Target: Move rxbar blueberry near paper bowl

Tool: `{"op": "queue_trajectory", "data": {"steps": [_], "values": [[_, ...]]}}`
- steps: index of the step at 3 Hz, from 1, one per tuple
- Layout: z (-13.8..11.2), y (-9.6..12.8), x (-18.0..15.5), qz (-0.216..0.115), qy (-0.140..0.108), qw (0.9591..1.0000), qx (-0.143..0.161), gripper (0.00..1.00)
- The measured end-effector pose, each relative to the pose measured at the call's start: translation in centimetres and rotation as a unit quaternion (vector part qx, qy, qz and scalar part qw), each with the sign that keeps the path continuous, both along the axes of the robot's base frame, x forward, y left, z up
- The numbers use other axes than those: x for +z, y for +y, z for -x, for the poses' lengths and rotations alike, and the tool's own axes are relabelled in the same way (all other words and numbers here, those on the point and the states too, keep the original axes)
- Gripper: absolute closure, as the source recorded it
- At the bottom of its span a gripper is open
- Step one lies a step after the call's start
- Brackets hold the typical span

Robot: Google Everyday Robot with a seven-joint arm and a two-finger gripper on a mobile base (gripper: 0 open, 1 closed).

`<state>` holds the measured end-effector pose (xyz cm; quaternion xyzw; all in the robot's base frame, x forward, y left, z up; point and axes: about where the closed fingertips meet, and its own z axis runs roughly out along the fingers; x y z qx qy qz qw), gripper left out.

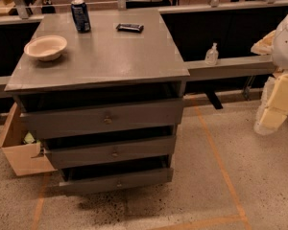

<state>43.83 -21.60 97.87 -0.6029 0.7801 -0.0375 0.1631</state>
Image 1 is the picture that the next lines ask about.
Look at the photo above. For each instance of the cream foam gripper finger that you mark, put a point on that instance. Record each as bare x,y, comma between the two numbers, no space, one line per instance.
273,110

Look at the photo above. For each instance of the dark rxbar blueberry bar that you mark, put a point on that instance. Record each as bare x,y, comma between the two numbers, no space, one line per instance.
132,28

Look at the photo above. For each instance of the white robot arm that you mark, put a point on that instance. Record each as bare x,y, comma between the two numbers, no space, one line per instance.
275,44

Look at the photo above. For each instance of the paper bowl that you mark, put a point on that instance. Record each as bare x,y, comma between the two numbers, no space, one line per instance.
45,48

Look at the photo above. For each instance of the clear sanitizer pump bottle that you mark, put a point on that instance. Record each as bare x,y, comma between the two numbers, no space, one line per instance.
211,55

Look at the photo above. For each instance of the grey metal railing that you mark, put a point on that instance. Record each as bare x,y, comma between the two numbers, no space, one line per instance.
105,56

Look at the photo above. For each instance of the top grey drawer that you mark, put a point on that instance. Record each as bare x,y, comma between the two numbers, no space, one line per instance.
103,118

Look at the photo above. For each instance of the grey drawer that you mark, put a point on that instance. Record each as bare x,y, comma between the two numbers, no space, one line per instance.
117,182
103,118
111,152

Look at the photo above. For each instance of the bottom grey drawer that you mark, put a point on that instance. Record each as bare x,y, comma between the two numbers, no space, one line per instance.
117,182

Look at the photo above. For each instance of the middle grey drawer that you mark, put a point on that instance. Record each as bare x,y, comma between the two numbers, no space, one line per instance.
111,152

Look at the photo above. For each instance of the grey drawer cabinet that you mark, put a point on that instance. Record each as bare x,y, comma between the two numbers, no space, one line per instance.
105,95

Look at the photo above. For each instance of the blue soda can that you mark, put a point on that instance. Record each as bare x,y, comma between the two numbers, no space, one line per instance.
80,16

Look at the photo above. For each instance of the cardboard box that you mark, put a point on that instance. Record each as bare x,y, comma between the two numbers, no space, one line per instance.
25,159

